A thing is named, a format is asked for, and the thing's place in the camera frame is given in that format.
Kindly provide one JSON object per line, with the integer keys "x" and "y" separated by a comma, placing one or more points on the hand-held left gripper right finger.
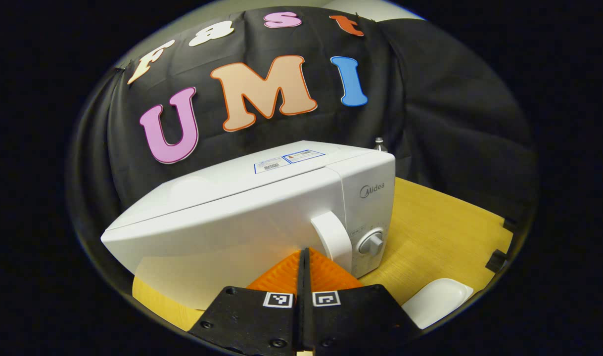
{"x": 365, "y": 321}

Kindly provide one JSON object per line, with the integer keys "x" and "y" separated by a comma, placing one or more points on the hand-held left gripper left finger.
{"x": 247, "y": 321}

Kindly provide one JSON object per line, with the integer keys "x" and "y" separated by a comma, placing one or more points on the white microwave oven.
{"x": 232, "y": 222}

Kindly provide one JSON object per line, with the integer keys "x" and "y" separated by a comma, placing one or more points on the white plate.
{"x": 437, "y": 301}

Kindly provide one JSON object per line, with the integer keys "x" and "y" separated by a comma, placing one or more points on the black table edge clip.
{"x": 509, "y": 225}
{"x": 496, "y": 260}

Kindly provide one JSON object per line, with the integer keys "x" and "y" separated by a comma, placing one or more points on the small pink label bottle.
{"x": 379, "y": 144}

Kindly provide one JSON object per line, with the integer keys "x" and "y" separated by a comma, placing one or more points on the black backdrop cloth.
{"x": 454, "y": 123}

